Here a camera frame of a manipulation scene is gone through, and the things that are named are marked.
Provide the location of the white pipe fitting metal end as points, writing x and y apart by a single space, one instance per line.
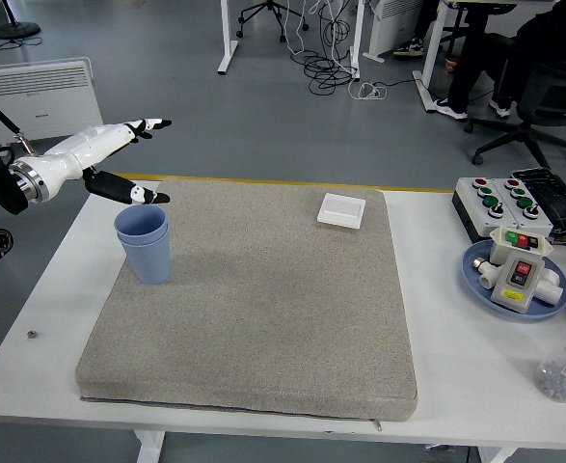
487 277

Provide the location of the black tool case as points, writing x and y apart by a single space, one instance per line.
559 198

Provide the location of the clear screw bottle red cap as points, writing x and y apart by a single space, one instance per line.
562 366

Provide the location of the white table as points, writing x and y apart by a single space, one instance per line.
456 362

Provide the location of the black chair wheel base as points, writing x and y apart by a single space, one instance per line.
268 8

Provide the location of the white wall switch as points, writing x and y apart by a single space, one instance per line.
340 211

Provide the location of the blue ribbed plastic cup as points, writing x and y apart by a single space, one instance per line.
138 222
150 265

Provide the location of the white desk leg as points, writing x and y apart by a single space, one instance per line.
356 43
225 43

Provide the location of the grey-brown cushion mat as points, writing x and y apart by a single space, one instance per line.
287 313

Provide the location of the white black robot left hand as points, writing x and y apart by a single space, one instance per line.
85 147

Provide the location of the white pipe tee fitting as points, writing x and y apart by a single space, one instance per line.
550 289

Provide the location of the blue plate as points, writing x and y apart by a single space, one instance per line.
543 313

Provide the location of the white heater with feet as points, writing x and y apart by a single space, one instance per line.
393 24

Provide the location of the person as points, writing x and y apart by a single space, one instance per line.
475 58
410 48

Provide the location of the grey red-black button switch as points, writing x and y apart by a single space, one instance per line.
514 289

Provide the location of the beige green-red button switch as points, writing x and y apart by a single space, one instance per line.
499 248

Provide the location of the black round floor stand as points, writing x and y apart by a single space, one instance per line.
16 31

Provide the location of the white push-button control box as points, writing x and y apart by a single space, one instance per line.
477 207
538 224

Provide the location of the black office chair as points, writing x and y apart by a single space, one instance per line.
552 96

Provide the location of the white electric panel heater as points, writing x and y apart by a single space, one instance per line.
46 91

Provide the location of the small brown cup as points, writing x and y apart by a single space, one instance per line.
451 66

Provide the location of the white desk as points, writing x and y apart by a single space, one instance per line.
429 72

